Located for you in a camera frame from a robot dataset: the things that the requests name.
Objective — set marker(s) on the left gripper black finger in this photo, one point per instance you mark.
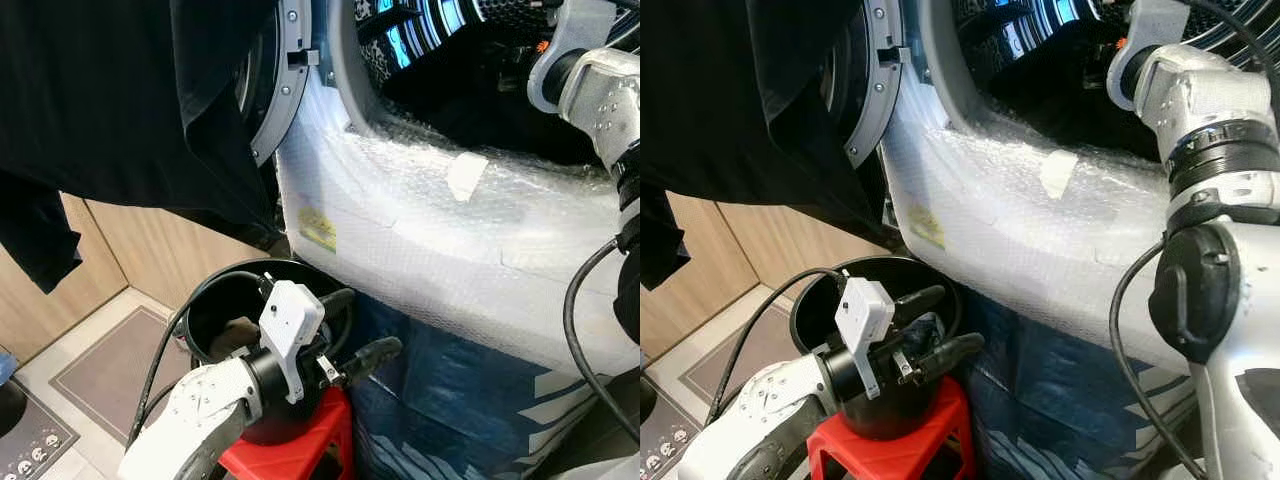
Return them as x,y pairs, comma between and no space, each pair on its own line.
338,302
372,358
950,355
920,304

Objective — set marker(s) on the black short-sleeved shirt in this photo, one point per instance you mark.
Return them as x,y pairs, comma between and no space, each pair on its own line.
470,120
1060,110

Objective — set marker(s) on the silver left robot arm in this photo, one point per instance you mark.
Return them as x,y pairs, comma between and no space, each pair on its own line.
770,410
200,410

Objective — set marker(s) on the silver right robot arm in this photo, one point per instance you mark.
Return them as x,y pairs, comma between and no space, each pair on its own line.
1220,260
610,110

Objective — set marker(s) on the white bubble-wrapped washing machine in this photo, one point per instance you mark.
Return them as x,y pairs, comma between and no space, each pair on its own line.
1010,250
440,260

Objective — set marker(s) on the yellow rectangular sticker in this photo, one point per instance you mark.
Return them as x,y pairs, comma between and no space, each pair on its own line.
318,230
927,227

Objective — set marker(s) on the perforated steel washer drum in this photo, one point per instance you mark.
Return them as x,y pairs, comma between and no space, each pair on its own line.
1030,25
430,25

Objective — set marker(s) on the red plastic stool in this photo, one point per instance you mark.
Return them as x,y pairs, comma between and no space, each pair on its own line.
940,440
300,450

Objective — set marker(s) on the black plastic bucket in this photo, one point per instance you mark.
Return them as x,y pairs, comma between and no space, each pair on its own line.
815,300
215,300

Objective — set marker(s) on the blue white-patterned bag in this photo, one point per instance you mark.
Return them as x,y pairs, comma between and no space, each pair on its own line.
1050,430
450,430

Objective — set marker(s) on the white tape piece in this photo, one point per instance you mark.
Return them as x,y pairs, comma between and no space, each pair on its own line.
467,178
1060,174

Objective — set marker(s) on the grey bordered floor mat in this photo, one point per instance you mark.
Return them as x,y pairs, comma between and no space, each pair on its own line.
110,360
745,350

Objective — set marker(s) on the light wooden cabinet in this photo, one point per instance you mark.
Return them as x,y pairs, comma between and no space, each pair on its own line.
160,260
760,250

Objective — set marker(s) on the grey rubber door gasket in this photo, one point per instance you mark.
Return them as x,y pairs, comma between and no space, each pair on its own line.
935,70
345,70

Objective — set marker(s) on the large black hanging garment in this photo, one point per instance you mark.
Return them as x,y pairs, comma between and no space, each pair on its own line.
730,100
110,100

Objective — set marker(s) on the round grey washer door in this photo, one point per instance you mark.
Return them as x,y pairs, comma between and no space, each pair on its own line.
280,90
870,90

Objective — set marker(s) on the black rounded object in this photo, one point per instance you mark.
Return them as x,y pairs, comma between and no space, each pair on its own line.
8,408
646,395

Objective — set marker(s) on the dark mat with round prints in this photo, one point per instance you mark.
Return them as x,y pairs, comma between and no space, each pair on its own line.
30,450
662,450

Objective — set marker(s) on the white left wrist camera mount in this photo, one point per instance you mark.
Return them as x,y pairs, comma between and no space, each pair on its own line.
290,320
865,315

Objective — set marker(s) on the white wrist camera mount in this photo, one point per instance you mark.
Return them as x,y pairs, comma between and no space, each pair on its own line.
290,320
865,315
570,30
1150,25

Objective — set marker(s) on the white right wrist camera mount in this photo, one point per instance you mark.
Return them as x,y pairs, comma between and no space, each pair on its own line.
570,30
1150,25

